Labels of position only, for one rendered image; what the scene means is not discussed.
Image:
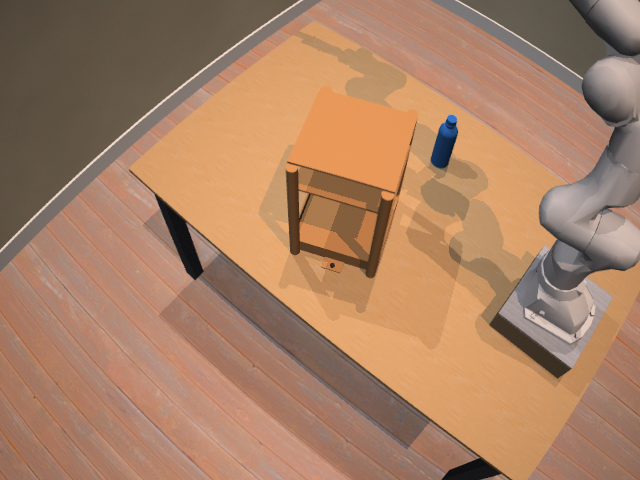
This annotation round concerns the brown wooden shelving unit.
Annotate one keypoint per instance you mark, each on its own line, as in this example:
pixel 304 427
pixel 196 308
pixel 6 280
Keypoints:
pixel 359 143

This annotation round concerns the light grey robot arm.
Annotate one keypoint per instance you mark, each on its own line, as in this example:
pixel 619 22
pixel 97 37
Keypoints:
pixel 611 87

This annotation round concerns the blue bottle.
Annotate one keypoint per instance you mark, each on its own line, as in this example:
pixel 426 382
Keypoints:
pixel 445 142

